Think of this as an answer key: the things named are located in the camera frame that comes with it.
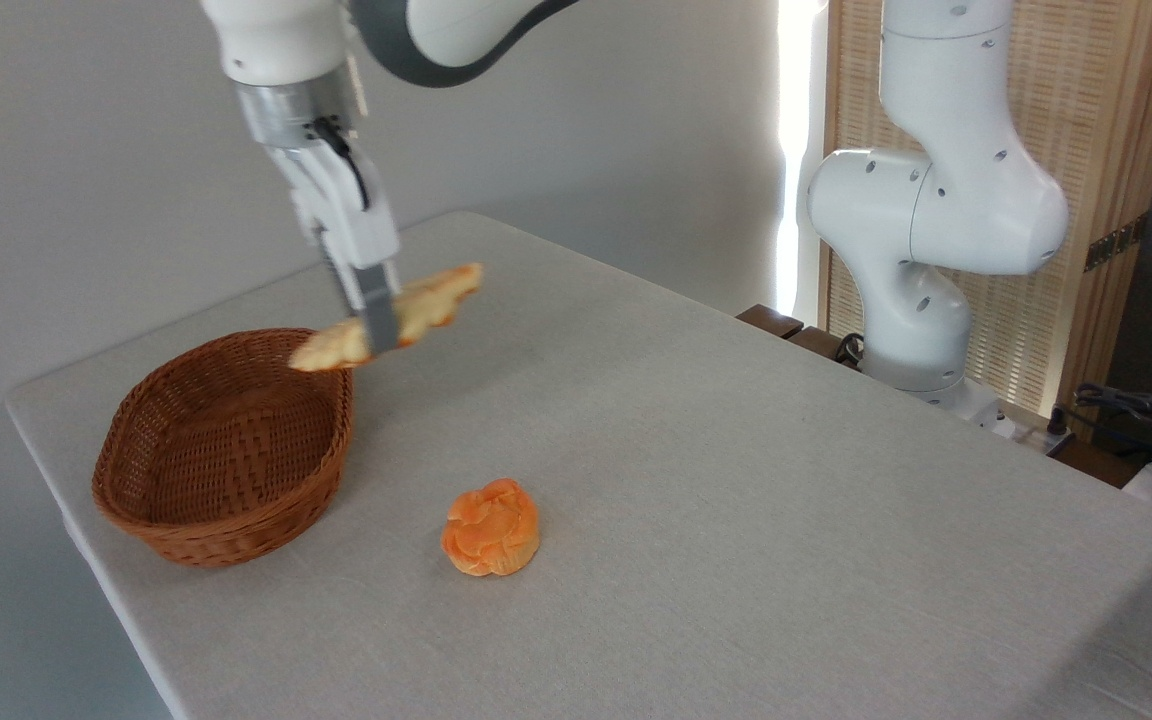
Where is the light grey tablecloth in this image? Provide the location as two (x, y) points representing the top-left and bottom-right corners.
(4, 210), (1152, 720)

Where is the round orange bread bun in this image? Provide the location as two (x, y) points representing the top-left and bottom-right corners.
(440, 478), (542, 578)

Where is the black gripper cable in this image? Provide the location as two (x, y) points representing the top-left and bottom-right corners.
(313, 117), (373, 212)

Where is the brass screen hinge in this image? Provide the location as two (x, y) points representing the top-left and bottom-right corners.
(1083, 213), (1151, 273)

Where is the black cable bundle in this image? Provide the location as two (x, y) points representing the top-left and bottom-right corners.
(1073, 383), (1152, 471)

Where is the brown wicker basket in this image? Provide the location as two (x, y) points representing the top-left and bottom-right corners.
(91, 328), (355, 569)

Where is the long braided pale bread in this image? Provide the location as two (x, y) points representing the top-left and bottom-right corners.
(288, 262), (486, 374)

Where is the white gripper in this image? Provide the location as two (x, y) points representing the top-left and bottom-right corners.
(270, 139), (404, 355)

